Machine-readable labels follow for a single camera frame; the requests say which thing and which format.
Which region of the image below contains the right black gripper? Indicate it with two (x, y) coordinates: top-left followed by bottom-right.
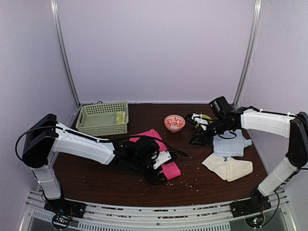
(189, 116), (232, 146)

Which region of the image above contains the pink towel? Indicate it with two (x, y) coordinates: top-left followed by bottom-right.
(137, 129), (181, 180)

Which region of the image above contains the green lemon pattern towel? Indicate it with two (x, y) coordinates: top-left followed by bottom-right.
(116, 111), (127, 125)

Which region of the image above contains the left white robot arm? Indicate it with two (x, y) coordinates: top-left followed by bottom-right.
(18, 114), (188, 214)

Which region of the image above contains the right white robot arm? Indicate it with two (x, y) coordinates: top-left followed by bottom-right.
(185, 97), (308, 213)

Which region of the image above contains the lime green bowl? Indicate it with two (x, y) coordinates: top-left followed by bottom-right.
(193, 114), (212, 130)

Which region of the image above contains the red white patterned bowl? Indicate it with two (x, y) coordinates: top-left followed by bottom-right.
(164, 115), (186, 133)

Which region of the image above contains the light blue towel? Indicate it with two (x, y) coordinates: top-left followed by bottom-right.
(213, 129), (252, 157)

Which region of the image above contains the cream white towel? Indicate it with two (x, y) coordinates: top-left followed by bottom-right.
(202, 154), (253, 182)

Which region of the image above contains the green perforated plastic basket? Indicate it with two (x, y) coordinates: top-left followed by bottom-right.
(76, 102), (129, 137)

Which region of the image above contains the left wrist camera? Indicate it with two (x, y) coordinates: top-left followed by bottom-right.
(153, 151), (171, 169)

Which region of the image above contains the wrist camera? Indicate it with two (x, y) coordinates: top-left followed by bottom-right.
(185, 113), (212, 130)
(153, 151), (171, 169)

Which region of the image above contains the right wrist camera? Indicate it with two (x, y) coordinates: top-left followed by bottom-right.
(185, 113), (212, 130)

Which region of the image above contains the right aluminium frame post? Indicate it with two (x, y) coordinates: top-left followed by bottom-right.
(233, 0), (263, 106)

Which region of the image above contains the aluminium frame post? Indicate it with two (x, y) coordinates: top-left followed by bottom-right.
(50, 0), (80, 107)
(233, 0), (263, 106)

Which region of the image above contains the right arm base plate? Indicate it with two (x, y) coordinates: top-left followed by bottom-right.
(230, 199), (271, 229)

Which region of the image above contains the left aluminium frame post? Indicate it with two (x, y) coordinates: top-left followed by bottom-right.
(50, 0), (80, 107)

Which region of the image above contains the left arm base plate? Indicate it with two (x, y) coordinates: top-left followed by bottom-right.
(44, 199), (86, 230)

